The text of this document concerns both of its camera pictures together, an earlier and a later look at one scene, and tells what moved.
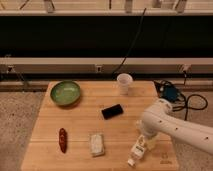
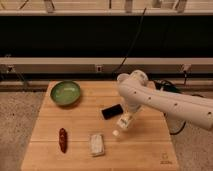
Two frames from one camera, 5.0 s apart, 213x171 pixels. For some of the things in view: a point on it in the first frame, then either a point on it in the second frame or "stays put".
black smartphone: (112, 112) stays put
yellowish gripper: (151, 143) → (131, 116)
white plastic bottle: (137, 151) → (124, 120)
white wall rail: (106, 65) stays put
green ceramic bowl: (65, 93) stays put
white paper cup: (124, 80) stays put
